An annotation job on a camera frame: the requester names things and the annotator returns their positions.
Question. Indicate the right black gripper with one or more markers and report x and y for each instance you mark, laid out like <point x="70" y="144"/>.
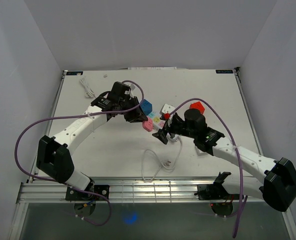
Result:
<point x="168" y="126"/>

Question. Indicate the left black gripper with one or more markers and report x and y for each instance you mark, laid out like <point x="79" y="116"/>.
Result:
<point x="137" y="116"/>

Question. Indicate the pink plug adapter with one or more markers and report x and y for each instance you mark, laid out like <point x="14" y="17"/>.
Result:
<point x="148" y="125"/>

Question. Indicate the white multicolour power strip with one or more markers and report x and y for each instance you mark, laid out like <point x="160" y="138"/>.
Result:
<point x="166" y="165"/>

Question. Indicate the blue cube socket adapter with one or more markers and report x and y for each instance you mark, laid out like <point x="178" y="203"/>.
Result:
<point x="146" y="107"/>

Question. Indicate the red cube socket adapter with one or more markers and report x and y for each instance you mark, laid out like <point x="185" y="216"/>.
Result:
<point x="197" y="106"/>

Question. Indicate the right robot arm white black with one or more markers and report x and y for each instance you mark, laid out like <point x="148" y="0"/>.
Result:
<point x="271" y="180"/>

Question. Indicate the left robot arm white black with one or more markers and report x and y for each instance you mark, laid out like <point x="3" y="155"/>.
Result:
<point x="54" y="155"/>

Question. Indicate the white plug adapter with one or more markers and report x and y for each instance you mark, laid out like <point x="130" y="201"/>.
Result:
<point x="199" y="152"/>

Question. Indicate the orange power strip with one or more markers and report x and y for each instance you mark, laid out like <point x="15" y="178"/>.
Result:
<point x="89" y="92"/>

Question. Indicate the left corner label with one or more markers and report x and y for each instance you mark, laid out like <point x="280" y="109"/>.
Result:
<point x="74" y="73"/>

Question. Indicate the corner label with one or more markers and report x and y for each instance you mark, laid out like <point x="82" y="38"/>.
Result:
<point x="74" y="73"/>
<point x="224" y="71"/>

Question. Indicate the right corner label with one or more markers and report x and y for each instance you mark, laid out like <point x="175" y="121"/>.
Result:
<point x="224" y="71"/>

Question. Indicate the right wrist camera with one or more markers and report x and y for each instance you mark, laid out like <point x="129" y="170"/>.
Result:
<point x="166" y="111"/>

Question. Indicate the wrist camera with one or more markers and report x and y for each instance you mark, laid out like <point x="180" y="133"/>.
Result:
<point x="132" y="86"/>
<point x="166" y="111"/>

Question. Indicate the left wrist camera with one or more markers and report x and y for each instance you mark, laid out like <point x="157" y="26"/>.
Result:
<point x="132" y="86"/>

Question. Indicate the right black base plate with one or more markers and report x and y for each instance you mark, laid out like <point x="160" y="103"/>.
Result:
<point x="214" y="192"/>

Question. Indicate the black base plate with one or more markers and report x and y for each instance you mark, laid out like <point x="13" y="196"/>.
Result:
<point x="94" y="192"/>
<point x="214" y="192"/>

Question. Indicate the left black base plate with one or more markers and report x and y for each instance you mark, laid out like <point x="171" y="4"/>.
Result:
<point x="94" y="192"/>

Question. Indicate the aluminium frame rail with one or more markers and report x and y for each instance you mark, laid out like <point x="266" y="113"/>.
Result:
<point x="123" y="191"/>

